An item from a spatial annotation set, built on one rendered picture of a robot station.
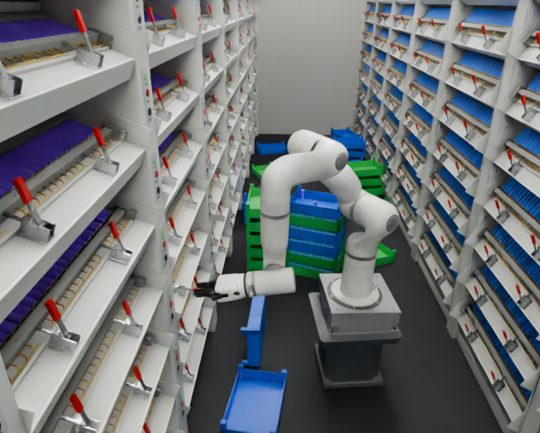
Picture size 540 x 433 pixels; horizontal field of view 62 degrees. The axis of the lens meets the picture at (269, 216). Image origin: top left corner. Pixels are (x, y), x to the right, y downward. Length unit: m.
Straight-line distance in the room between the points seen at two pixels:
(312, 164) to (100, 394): 0.78
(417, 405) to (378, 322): 0.39
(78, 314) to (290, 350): 1.40
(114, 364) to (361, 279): 1.01
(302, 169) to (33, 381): 0.86
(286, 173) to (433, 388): 1.19
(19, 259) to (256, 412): 1.38
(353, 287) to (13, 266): 1.34
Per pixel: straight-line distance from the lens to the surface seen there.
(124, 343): 1.09
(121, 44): 1.05
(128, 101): 1.07
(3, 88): 0.63
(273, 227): 1.34
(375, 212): 1.58
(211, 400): 1.94
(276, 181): 1.28
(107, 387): 1.01
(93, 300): 0.89
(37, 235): 0.69
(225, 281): 1.51
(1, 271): 0.64
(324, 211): 2.40
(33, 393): 0.75
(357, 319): 1.77
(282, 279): 1.45
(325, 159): 1.28
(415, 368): 2.15
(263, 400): 1.92
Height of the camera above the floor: 1.44
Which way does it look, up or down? 26 degrees down
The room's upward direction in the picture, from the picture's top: straight up
